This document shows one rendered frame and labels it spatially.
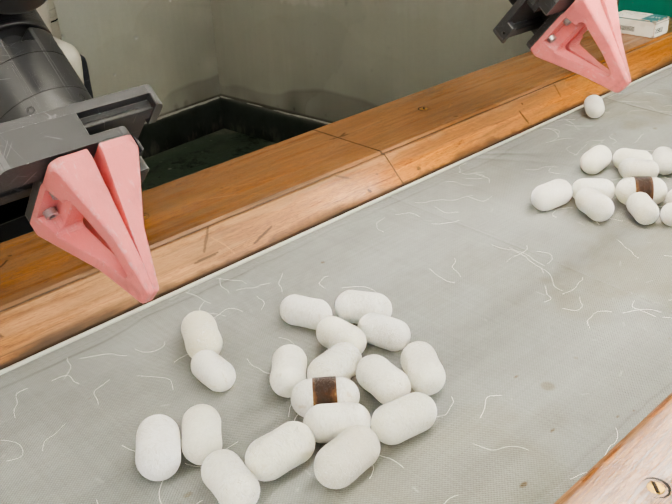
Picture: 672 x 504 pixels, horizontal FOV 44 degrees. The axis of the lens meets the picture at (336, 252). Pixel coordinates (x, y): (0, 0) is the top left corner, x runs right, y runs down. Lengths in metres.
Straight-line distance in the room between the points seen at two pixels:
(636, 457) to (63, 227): 0.30
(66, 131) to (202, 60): 2.61
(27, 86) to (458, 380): 0.27
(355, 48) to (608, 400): 2.20
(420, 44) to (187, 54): 0.91
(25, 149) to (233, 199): 0.25
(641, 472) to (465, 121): 0.46
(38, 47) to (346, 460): 0.26
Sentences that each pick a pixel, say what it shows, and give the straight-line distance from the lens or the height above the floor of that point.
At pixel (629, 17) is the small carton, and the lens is 1.09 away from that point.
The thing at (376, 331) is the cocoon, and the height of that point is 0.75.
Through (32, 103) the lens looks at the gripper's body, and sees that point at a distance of 0.45.
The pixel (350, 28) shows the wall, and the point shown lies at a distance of 2.60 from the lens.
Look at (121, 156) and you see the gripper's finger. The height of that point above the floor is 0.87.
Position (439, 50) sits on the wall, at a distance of 2.41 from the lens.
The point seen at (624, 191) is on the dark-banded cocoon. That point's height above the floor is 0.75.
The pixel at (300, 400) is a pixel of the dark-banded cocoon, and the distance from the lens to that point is 0.43.
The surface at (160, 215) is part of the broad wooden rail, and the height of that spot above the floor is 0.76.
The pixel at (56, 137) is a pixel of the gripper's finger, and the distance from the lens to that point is 0.43.
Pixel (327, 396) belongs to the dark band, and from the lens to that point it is 0.43.
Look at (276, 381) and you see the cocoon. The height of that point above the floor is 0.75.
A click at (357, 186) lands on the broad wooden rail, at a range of 0.68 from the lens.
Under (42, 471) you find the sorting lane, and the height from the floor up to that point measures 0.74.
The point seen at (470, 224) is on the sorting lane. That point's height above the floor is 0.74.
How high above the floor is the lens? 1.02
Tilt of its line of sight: 28 degrees down
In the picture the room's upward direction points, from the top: 3 degrees counter-clockwise
